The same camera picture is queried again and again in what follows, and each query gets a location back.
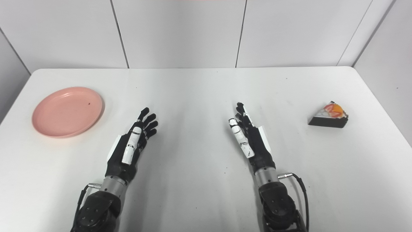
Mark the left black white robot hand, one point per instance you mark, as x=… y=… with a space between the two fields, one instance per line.
x=120 y=161

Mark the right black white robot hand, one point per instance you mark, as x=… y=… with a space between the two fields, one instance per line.
x=259 y=148

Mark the pink round plate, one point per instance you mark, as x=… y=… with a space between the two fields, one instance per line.
x=66 y=112

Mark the chocolate cake slice with fruit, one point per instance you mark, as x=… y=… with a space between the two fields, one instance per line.
x=330 y=117

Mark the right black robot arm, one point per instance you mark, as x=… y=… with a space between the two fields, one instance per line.
x=278 y=203

